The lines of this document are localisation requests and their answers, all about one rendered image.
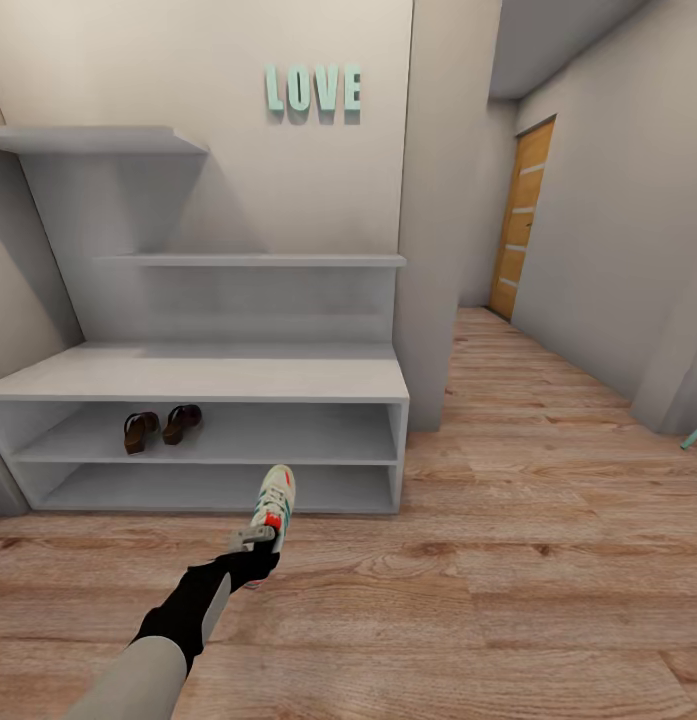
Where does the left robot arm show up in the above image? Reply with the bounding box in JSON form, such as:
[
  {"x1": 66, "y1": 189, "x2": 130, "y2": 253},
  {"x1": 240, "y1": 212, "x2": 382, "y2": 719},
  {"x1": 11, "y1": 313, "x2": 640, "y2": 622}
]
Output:
[{"x1": 61, "y1": 525, "x2": 280, "y2": 720}]

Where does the gym shoe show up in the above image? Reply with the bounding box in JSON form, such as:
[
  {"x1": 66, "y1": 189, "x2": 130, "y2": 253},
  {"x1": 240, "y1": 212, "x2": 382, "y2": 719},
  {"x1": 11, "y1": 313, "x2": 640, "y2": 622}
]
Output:
[{"x1": 243, "y1": 464, "x2": 295, "y2": 589}]

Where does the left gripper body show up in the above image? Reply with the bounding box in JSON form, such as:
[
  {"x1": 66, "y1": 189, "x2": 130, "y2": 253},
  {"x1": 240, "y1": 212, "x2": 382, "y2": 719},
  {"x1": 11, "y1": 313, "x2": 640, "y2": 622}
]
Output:
[{"x1": 222, "y1": 549, "x2": 270, "y2": 587}]

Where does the sandal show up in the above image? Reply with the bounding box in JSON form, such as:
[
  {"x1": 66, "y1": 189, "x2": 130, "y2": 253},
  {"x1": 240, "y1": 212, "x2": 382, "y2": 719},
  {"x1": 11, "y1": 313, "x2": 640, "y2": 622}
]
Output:
[
  {"x1": 124, "y1": 411, "x2": 159, "y2": 455},
  {"x1": 162, "y1": 405, "x2": 202, "y2": 446}
]

